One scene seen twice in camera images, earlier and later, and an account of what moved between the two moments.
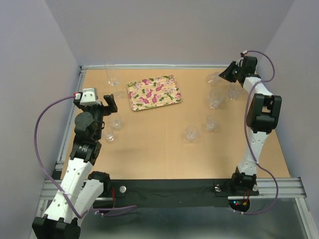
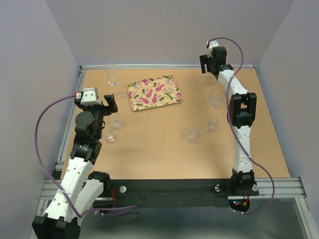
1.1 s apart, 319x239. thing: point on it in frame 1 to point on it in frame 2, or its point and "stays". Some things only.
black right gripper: (226, 74) to (204, 59)
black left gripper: (111, 107) stays
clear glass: (192, 133) stays
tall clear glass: (112, 75) stays
